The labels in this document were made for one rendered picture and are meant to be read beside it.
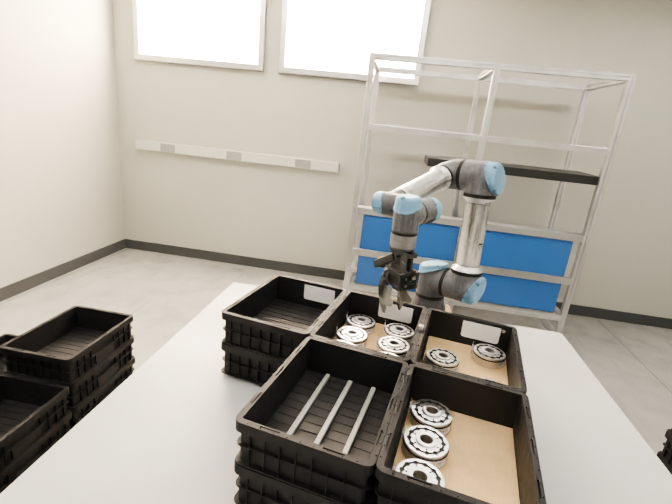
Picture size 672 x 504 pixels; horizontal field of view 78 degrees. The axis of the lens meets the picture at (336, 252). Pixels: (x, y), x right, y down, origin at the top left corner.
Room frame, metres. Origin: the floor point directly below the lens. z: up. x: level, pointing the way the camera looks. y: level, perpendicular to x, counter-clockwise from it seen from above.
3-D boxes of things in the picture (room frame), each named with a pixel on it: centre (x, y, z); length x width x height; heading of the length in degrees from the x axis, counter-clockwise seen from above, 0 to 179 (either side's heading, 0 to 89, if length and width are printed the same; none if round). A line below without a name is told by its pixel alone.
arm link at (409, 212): (1.17, -0.19, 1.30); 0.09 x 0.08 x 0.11; 140
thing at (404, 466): (0.67, -0.22, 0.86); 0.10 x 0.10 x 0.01
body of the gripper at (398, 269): (1.17, -0.20, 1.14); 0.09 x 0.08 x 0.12; 28
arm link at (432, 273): (1.60, -0.41, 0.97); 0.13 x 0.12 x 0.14; 50
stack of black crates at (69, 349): (1.53, 1.06, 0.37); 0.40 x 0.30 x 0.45; 173
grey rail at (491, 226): (3.05, -0.94, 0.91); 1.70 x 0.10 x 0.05; 83
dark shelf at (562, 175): (3.22, -1.21, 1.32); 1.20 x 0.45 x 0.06; 83
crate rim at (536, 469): (0.76, -0.31, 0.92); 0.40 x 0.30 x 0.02; 163
